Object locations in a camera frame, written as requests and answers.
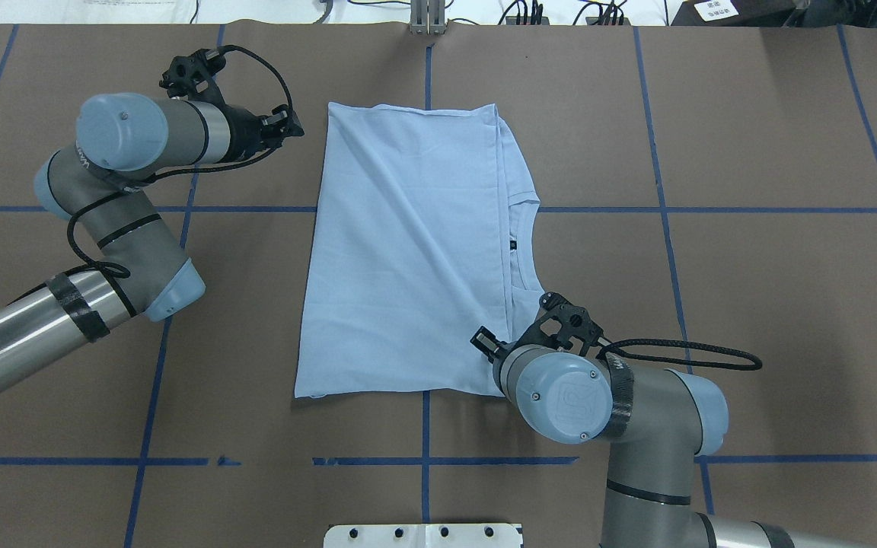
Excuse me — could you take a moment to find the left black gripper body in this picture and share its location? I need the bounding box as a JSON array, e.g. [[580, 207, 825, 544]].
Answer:
[[219, 107, 273, 164]]

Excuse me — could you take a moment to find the light blue t-shirt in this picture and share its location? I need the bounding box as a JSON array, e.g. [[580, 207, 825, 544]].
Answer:
[[295, 103, 544, 398]]

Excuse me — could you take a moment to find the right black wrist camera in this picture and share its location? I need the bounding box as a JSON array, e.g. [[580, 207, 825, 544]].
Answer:
[[532, 292, 606, 357]]

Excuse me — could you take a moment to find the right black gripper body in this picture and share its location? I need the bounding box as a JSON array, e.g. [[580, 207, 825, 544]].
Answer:
[[490, 334, 546, 389]]

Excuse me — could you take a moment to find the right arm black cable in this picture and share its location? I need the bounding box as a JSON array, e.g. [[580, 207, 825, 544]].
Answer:
[[597, 339, 764, 374]]

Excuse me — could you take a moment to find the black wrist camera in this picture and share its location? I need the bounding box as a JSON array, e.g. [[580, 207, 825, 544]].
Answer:
[[532, 292, 606, 357], [159, 48, 226, 107]]

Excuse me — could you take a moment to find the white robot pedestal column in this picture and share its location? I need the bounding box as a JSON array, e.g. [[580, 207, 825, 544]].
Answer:
[[323, 523, 525, 547]]

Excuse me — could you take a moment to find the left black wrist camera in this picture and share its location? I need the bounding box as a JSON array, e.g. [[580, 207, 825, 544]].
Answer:
[[159, 48, 226, 107]]

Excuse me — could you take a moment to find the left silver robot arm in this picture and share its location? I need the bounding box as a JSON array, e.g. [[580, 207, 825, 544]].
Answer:
[[0, 93, 303, 394]]

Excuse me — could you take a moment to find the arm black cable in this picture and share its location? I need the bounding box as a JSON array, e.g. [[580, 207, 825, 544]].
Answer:
[[65, 44, 295, 281], [597, 339, 764, 374]]

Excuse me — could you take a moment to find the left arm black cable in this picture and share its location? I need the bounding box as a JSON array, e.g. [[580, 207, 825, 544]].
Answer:
[[65, 44, 295, 281]]

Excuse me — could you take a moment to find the black power adapter box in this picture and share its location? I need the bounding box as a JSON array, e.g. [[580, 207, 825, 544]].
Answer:
[[669, 1, 811, 27]]

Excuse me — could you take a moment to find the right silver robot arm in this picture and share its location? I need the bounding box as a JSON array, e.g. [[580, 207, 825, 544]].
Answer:
[[472, 325, 849, 547]]

